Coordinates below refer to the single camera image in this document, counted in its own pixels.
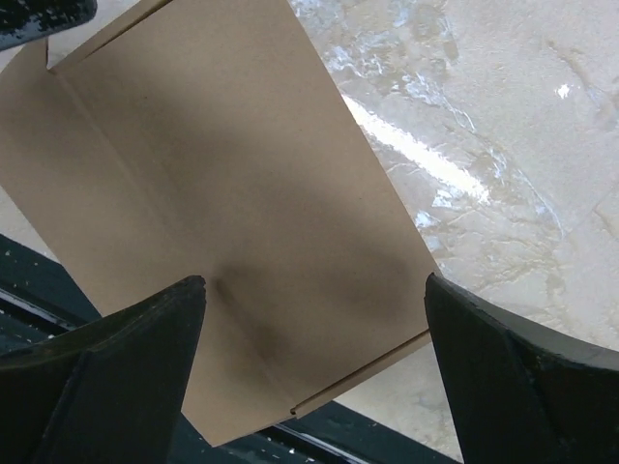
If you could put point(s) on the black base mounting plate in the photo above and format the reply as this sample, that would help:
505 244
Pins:
40 299

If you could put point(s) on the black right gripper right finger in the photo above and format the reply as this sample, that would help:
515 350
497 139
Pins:
520 392

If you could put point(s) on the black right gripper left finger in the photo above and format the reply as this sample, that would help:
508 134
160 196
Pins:
110 391

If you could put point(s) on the brown cardboard paper box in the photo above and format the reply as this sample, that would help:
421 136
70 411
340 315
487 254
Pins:
207 138

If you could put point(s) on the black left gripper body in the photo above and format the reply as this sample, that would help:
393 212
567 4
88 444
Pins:
24 21

